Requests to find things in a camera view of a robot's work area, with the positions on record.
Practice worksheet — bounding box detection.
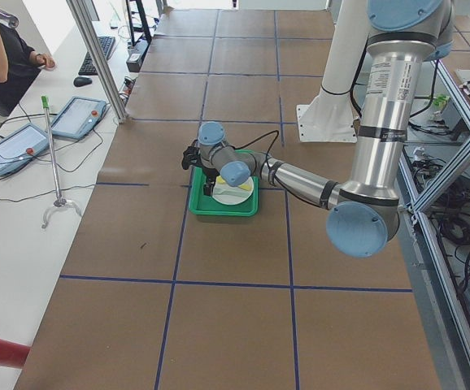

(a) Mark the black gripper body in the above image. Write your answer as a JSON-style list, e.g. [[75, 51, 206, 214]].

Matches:
[[202, 167, 217, 196]]

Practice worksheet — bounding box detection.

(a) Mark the yellow plastic spoon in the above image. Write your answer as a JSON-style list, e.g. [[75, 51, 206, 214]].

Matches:
[[215, 175, 254, 192]]

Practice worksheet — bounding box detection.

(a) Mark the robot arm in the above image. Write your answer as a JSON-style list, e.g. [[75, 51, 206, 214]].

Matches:
[[182, 1, 454, 258]]

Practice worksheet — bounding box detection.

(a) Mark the white round plate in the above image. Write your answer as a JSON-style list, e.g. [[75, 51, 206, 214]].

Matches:
[[212, 187, 254, 206]]

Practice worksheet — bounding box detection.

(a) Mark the green plastic tray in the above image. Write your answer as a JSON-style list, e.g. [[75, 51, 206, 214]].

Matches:
[[189, 167, 259, 217]]

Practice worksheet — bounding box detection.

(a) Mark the far teach pendant tablet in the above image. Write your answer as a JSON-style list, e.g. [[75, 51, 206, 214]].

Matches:
[[51, 96, 107, 140]]

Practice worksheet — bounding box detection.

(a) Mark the teach pendant tablet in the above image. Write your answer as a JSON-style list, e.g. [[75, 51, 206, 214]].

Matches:
[[0, 124, 49, 176], [51, 96, 107, 140]]

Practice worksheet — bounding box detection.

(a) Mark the reacher grabber tool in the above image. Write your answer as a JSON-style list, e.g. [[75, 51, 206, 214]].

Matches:
[[41, 95, 82, 229]]

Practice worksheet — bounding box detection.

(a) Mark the black computer mouse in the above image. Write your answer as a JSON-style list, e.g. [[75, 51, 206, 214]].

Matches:
[[73, 76, 93, 88]]

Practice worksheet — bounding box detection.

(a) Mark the black keyboard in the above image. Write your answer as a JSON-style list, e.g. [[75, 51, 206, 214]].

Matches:
[[77, 36, 117, 76]]

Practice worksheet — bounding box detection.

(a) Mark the near teach pendant tablet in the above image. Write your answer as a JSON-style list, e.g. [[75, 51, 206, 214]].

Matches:
[[0, 124, 49, 176]]

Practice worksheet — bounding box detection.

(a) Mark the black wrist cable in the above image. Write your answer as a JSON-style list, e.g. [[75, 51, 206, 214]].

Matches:
[[234, 129, 281, 180]]

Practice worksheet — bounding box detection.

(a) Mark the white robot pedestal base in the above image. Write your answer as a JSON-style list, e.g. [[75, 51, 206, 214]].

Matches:
[[297, 0, 370, 143]]

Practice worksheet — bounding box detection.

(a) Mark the aluminium frame post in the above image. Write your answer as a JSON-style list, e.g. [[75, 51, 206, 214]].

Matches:
[[67, 0, 127, 124]]

